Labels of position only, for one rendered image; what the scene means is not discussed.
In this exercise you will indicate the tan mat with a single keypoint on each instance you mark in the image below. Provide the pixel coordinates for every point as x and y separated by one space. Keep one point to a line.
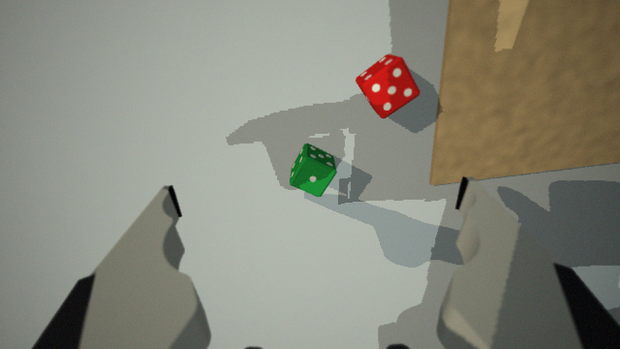
527 86

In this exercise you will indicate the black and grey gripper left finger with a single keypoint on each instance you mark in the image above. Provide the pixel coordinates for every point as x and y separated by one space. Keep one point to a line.
136 298

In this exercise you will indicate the red die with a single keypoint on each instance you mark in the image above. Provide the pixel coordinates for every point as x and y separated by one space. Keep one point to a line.
388 85

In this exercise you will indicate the green die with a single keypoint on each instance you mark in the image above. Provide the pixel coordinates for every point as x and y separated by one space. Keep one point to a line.
313 170

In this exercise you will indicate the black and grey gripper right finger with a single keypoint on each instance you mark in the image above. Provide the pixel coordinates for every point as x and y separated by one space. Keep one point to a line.
512 294

